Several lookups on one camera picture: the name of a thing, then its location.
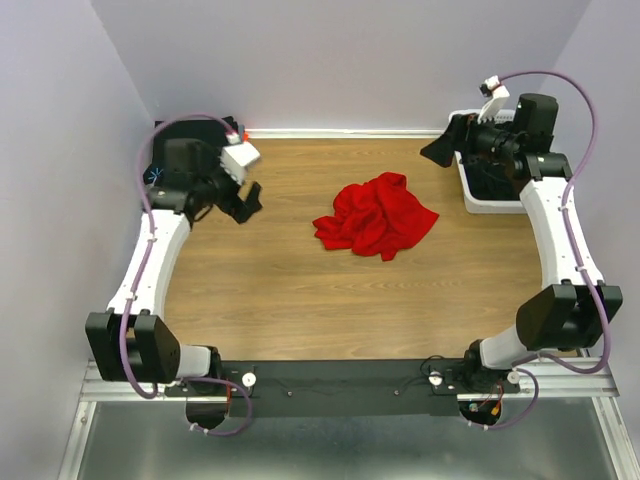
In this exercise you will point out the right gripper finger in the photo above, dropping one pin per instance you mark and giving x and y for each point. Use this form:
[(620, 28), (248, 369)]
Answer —
[(440, 151), (454, 135)]

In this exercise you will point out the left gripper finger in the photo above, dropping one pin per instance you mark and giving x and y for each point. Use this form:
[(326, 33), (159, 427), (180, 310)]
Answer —
[(252, 201), (241, 211)]

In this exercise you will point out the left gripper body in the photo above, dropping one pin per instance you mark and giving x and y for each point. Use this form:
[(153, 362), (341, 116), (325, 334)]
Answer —
[(232, 197)]

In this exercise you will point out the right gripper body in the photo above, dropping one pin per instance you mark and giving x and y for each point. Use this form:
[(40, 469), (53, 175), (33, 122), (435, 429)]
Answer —
[(463, 135)]

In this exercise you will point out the red t-shirt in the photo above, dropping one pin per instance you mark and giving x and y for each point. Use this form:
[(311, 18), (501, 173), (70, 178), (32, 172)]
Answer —
[(378, 217)]

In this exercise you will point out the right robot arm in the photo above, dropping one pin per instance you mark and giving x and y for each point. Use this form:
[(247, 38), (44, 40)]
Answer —
[(575, 305)]

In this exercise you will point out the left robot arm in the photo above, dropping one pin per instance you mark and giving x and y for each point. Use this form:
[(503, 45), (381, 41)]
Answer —
[(130, 340)]

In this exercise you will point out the folded black t-shirt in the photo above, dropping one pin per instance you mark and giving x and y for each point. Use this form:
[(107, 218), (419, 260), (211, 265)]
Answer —
[(188, 149)]

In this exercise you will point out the black clothes in basket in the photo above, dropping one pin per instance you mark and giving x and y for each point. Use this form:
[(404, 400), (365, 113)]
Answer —
[(487, 180)]

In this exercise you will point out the white plastic laundry basket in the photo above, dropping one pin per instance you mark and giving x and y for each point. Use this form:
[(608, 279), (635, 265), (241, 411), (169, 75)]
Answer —
[(475, 206)]

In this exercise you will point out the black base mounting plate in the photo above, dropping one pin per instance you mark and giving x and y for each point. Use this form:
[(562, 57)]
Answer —
[(207, 402)]

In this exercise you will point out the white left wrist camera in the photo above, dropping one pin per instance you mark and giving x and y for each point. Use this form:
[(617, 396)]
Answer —
[(237, 159)]

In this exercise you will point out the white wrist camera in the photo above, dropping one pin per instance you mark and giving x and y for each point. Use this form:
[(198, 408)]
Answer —
[(496, 95), (237, 159)]

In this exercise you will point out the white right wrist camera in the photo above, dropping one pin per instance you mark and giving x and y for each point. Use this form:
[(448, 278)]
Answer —
[(496, 95)]

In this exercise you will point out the aluminium frame rail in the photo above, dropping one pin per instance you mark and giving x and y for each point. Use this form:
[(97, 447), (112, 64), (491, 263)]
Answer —
[(398, 378)]

